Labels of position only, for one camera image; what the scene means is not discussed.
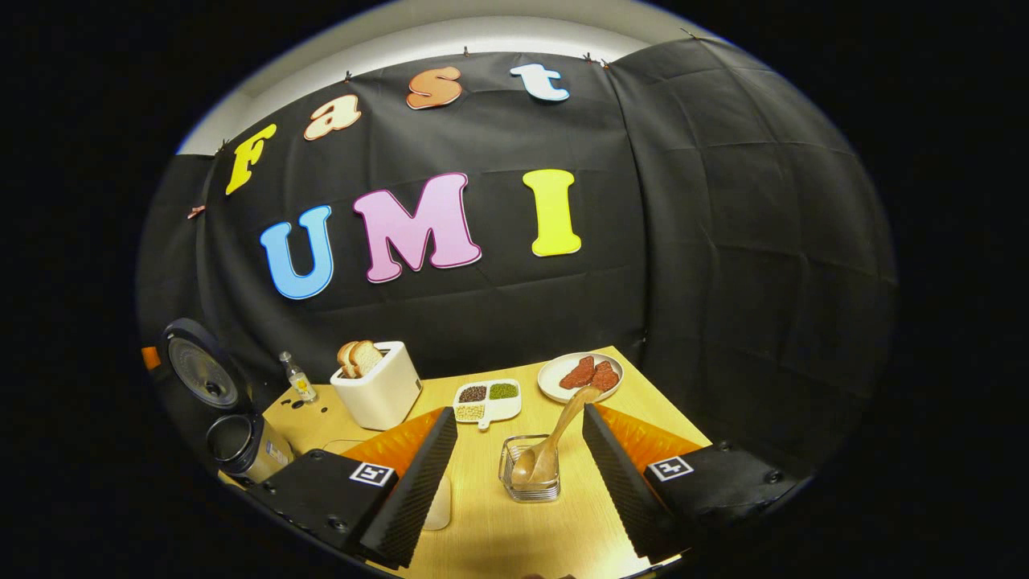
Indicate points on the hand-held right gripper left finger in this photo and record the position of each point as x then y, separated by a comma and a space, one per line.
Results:
418, 482

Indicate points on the white divided bean dish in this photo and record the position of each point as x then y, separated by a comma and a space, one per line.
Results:
506, 410

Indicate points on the white toaster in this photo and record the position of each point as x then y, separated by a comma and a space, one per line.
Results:
382, 398

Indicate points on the black backdrop cloth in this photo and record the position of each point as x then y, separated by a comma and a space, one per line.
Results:
723, 241

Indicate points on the dark grey rice cooker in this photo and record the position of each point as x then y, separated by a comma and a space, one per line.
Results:
241, 446

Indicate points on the small clear glass bottle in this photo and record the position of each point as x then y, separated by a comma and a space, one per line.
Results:
301, 386

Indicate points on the round white plate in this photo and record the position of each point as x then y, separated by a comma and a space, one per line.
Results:
551, 378

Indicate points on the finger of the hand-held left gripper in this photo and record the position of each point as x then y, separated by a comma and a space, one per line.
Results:
150, 359

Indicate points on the wooden spoon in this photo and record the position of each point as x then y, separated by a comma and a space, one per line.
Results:
555, 442

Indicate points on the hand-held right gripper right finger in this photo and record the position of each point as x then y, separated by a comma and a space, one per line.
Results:
615, 474

